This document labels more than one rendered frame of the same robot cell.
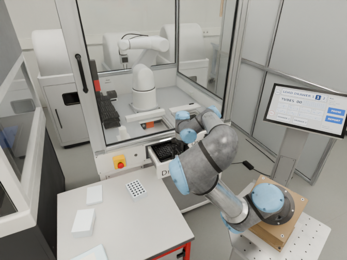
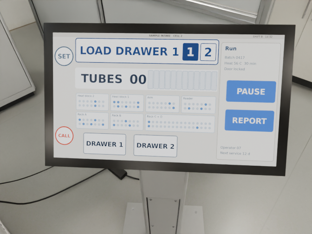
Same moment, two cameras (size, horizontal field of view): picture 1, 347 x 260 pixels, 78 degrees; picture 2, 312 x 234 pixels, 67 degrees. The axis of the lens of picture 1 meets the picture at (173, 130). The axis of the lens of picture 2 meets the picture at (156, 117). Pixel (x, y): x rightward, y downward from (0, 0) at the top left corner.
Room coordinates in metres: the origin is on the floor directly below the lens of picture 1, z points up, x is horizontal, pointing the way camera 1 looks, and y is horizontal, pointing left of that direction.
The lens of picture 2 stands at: (1.06, -0.79, 1.40)
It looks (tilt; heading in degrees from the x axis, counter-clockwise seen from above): 44 degrees down; 335
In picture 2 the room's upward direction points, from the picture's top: 1 degrees counter-clockwise
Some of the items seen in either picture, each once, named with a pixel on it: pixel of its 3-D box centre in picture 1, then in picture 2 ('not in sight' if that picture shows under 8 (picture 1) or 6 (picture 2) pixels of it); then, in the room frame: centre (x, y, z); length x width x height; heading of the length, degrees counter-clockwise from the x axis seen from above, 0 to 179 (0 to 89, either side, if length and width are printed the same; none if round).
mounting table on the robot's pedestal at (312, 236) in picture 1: (266, 233); not in sight; (0.67, -0.49, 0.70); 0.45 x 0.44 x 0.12; 44
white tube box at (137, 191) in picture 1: (136, 190); not in sight; (0.90, 0.22, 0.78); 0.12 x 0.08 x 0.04; 33
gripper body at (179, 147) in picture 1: (182, 146); not in sight; (0.98, -0.05, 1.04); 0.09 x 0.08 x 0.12; 24
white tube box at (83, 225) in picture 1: (84, 222); not in sight; (0.68, 0.46, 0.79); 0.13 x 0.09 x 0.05; 7
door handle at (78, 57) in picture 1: (82, 75); not in sight; (1.01, 0.44, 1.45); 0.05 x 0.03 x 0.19; 25
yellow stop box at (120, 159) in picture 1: (119, 162); not in sight; (1.05, 0.34, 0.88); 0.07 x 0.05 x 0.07; 115
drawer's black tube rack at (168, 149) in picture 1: (166, 148); not in sight; (1.20, 0.05, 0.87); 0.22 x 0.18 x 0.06; 25
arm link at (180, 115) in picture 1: (182, 122); not in sight; (0.99, -0.05, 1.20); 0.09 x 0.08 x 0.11; 11
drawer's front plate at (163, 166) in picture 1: (178, 165); not in sight; (1.02, -0.03, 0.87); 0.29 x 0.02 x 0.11; 115
